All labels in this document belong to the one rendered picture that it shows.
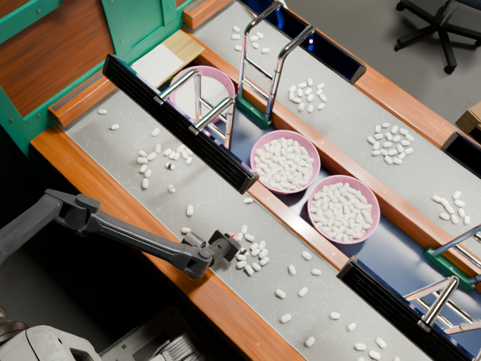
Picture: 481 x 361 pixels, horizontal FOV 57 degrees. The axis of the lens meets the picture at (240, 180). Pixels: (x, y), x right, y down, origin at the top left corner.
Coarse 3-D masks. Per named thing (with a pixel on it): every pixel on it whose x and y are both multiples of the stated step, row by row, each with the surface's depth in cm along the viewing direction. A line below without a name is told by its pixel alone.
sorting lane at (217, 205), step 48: (96, 144) 168; (144, 144) 170; (144, 192) 162; (192, 192) 163; (240, 240) 157; (288, 240) 158; (240, 288) 150; (288, 288) 151; (336, 288) 152; (288, 336) 144; (336, 336) 145; (384, 336) 146
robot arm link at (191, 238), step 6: (192, 234) 141; (186, 240) 138; (192, 240) 140; (198, 240) 140; (198, 246) 137; (198, 252) 132; (204, 252) 133; (210, 252) 134; (204, 258) 131; (192, 276) 134
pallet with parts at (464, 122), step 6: (480, 102) 264; (474, 108) 261; (480, 108) 261; (468, 114) 262; (474, 114) 259; (480, 114) 259; (462, 120) 268; (468, 120) 264; (474, 120) 261; (480, 120) 258; (462, 126) 270; (468, 126) 266; (474, 126) 263; (480, 126) 259; (468, 132) 268
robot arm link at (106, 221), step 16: (96, 208) 124; (96, 224) 125; (112, 224) 126; (128, 224) 130; (128, 240) 127; (144, 240) 127; (160, 240) 130; (160, 256) 130; (176, 256) 129; (192, 256) 129; (192, 272) 131
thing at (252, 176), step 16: (112, 64) 140; (112, 80) 142; (128, 80) 139; (144, 80) 140; (128, 96) 142; (144, 96) 137; (160, 112) 136; (176, 112) 133; (176, 128) 135; (192, 144) 133; (208, 144) 130; (208, 160) 132; (224, 160) 129; (240, 160) 132; (224, 176) 131; (240, 176) 128; (256, 176) 129; (240, 192) 130
